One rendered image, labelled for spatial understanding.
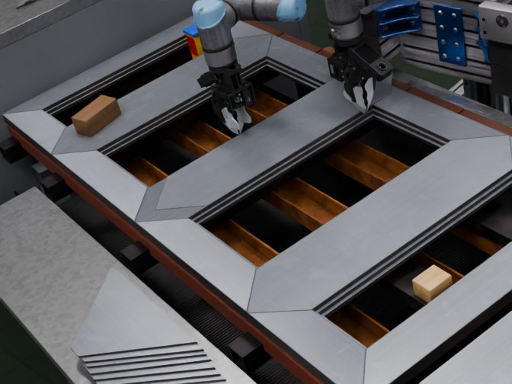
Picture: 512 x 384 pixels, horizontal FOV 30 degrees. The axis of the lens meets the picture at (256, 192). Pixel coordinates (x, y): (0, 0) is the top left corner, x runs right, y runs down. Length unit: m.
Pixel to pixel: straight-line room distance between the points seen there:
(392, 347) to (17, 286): 0.96
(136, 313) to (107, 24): 1.16
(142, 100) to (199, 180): 0.47
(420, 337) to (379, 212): 0.38
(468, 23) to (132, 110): 0.93
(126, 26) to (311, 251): 1.24
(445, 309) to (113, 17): 1.55
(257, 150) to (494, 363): 0.89
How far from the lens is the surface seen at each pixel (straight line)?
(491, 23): 2.44
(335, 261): 1.93
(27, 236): 2.45
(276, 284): 1.91
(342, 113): 2.37
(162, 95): 2.65
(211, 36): 2.21
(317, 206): 2.35
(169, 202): 2.22
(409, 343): 1.74
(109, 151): 2.51
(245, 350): 1.90
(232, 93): 2.27
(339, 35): 2.24
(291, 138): 2.32
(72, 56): 2.92
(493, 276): 1.85
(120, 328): 2.02
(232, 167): 2.27
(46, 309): 2.21
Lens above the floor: 2.09
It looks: 35 degrees down
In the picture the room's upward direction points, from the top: 15 degrees counter-clockwise
